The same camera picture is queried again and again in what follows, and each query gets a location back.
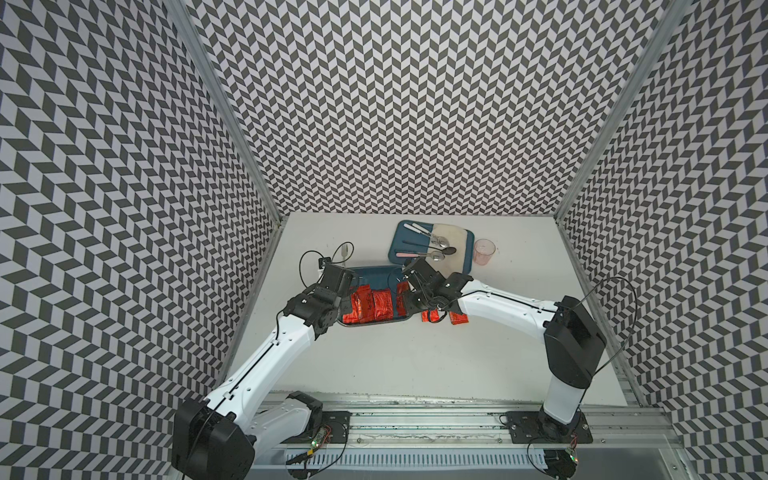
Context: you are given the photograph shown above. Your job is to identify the red foil tea bag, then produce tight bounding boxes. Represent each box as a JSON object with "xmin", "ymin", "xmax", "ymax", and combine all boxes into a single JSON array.
[
  {"xmin": 342, "ymin": 285, "xmax": 374, "ymax": 325},
  {"xmin": 372, "ymin": 289, "xmax": 395, "ymax": 322},
  {"xmin": 421, "ymin": 310, "xmax": 442, "ymax": 323},
  {"xmin": 449, "ymin": 312, "xmax": 469, "ymax": 326},
  {"xmin": 395, "ymin": 280, "xmax": 410, "ymax": 318}
]

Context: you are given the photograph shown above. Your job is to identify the teal plastic storage box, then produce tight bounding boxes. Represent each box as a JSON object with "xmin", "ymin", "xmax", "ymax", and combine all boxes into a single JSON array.
[{"xmin": 337, "ymin": 265, "xmax": 421, "ymax": 327}]

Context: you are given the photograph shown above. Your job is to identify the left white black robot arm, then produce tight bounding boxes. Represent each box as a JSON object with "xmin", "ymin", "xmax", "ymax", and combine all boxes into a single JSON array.
[{"xmin": 171, "ymin": 263, "xmax": 355, "ymax": 479}]

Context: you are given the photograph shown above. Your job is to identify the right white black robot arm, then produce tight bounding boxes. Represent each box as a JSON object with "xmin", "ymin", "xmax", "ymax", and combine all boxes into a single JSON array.
[{"xmin": 403, "ymin": 260, "xmax": 607, "ymax": 438}]

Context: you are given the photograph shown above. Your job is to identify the black metal spoon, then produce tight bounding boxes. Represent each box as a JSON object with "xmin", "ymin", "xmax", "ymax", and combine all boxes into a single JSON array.
[{"xmin": 403, "ymin": 241, "xmax": 457, "ymax": 255}]

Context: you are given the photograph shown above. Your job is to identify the teal flat tray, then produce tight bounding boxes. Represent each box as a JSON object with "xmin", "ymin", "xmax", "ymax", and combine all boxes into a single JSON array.
[{"xmin": 388, "ymin": 220, "xmax": 475, "ymax": 277}]

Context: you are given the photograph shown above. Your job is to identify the beige folded cloth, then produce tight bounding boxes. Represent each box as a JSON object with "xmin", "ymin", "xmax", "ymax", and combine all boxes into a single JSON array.
[{"xmin": 430, "ymin": 223, "xmax": 473, "ymax": 278}]

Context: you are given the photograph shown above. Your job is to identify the pink translucent cup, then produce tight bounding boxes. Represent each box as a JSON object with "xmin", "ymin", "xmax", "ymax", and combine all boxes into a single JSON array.
[{"xmin": 473, "ymin": 239, "xmax": 497, "ymax": 266}]

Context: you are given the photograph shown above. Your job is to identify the pink handle spoon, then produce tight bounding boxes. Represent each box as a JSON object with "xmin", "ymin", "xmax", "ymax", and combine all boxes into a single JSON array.
[{"xmin": 395, "ymin": 251, "xmax": 445, "ymax": 262}]

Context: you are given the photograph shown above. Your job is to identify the white handle spoon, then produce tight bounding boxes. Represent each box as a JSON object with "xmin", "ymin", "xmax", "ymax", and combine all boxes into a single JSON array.
[{"xmin": 403, "ymin": 223, "xmax": 450, "ymax": 248}]

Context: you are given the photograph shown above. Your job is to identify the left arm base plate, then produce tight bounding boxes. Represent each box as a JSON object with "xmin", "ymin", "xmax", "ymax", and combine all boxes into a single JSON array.
[{"xmin": 268, "ymin": 410, "xmax": 352, "ymax": 446}]

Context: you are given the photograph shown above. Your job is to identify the aluminium front rail frame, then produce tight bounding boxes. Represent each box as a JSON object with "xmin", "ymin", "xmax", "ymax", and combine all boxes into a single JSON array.
[{"xmin": 243, "ymin": 394, "xmax": 697, "ymax": 479}]

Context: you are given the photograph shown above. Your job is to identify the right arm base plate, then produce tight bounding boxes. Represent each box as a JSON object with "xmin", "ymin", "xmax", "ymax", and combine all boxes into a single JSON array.
[{"xmin": 502, "ymin": 409, "xmax": 594, "ymax": 446}]

